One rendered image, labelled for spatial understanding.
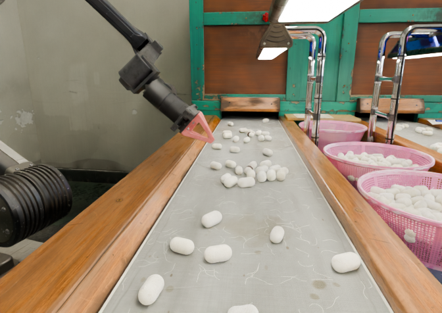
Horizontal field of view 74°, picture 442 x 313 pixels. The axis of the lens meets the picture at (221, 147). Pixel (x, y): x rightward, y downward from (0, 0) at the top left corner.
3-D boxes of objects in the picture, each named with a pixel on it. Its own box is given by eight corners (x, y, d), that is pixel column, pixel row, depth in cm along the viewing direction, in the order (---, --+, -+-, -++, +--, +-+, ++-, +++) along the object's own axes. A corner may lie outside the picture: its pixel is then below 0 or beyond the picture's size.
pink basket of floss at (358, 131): (341, 160, 107) (343, 133, 105) (284, 145, 128) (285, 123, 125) (377, 148, 122) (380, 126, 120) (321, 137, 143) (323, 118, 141)
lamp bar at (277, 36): (260, 47, 73) (260, 16, 71) (255, 59, 133) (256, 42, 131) (293, 47, 72) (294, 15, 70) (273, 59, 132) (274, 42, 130)
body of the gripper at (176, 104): (200, 108, 78) (178, 89, 77) (193, 113, 68) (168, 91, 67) (185, 126, 80) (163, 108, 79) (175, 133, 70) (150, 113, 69)
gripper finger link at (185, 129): (223, 127, 78) (196, 104, 78) (221, 133, 71) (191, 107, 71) (207, 146, 80) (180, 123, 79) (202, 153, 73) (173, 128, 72)
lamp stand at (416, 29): (384, 168, 97) (404, 23, 87) (362, 152, 117) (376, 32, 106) (445, 169, 96) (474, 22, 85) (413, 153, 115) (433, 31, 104)
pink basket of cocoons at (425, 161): (366, 212, 67) (370, 171, 64) (302, 174, 91) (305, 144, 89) (455, 198, 74) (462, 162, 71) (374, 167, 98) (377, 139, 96)
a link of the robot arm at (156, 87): (136, 93, 70) (150, 75, 69) (145, 93, 77) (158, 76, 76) (158, 112, 71) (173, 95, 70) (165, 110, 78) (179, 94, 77)
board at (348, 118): (287, 120, 138) (287, 118, 138) (283, 116, 153) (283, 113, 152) (360, 121, 135) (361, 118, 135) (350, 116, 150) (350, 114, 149)
